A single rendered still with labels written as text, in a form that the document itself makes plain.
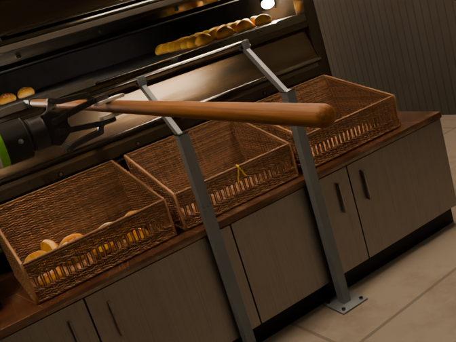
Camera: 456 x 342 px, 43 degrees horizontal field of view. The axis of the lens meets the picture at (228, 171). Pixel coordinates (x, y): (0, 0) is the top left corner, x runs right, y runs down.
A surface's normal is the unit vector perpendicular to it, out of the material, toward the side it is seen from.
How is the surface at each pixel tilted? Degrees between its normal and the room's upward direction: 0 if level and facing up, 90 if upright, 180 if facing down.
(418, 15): 90
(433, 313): 0
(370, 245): 90
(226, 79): 70
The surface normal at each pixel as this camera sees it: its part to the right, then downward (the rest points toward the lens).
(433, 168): 0.49, 0.09
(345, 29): -0.79, 0.38
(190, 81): 0.36, -0.23
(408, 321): -0.29, -0.92
